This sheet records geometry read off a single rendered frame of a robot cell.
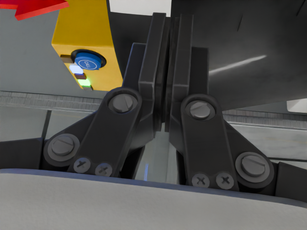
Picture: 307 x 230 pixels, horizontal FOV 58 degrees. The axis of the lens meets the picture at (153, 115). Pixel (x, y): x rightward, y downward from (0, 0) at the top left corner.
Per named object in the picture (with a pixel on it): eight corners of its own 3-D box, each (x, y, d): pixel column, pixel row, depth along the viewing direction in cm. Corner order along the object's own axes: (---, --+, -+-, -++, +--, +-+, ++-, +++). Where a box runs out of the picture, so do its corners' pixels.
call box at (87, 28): (136, 48, 58) (129, 94, 55) (89, 45, 59) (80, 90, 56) (126, -9, 43) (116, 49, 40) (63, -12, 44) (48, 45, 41)
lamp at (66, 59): (75, 60, 45) (74, 64, 44) (64, 60, 45) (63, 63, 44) (71, 54, 43) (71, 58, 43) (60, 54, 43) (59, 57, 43)
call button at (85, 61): (104, 63, 45) (103, 72, 45) (80, 61, 46) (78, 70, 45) (98, 49, 42) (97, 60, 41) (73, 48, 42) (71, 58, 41)
